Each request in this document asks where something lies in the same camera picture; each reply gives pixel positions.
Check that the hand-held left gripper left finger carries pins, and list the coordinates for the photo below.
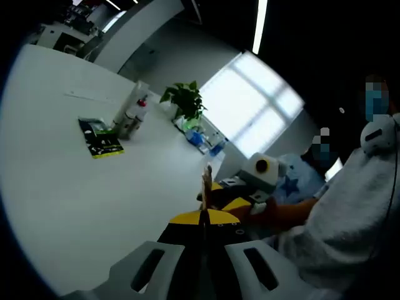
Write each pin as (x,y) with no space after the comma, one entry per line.
(181,234)

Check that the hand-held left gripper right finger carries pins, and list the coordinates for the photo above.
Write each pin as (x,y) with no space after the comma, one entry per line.
(225,234)

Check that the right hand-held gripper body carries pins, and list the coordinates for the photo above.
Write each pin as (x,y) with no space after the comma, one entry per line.
(268,178)

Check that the green black skincare sachet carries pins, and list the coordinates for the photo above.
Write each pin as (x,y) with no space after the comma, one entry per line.
(100,140)

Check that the white skincare tube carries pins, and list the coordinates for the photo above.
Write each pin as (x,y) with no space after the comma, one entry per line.
(134,93)

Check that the bright window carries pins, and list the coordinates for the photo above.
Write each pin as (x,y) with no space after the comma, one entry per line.
(250,93)

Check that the person in white shirt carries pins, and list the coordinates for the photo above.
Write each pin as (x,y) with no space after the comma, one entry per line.
(350,218)

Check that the potted green plant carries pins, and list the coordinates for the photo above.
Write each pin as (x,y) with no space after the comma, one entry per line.
(187,100)

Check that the white worn chest device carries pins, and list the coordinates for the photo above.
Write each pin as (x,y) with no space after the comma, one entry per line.
(378,137)

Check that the straight ceiling light strip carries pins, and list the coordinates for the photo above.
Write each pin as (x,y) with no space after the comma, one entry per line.
(260,25)

